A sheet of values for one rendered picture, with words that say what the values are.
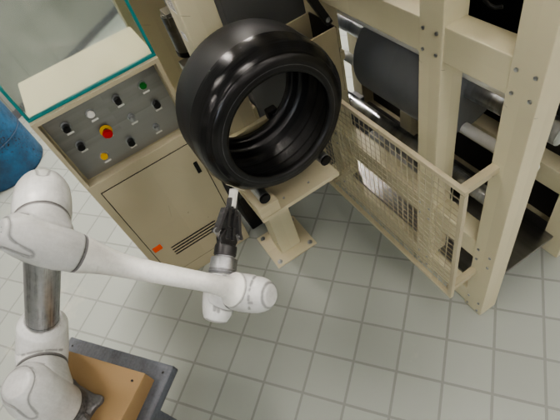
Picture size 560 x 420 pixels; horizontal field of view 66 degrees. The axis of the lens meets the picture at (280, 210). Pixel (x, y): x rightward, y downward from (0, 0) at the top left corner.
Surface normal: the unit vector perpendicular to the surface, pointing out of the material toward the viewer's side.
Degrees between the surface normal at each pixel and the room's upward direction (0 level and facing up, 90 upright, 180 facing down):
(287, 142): 16
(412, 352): 0
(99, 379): 3
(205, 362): 0
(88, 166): 90
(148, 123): 90
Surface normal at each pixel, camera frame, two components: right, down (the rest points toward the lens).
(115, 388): -0.24, -0.65
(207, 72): -0.61, -0.27
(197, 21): 0.50, 0.59
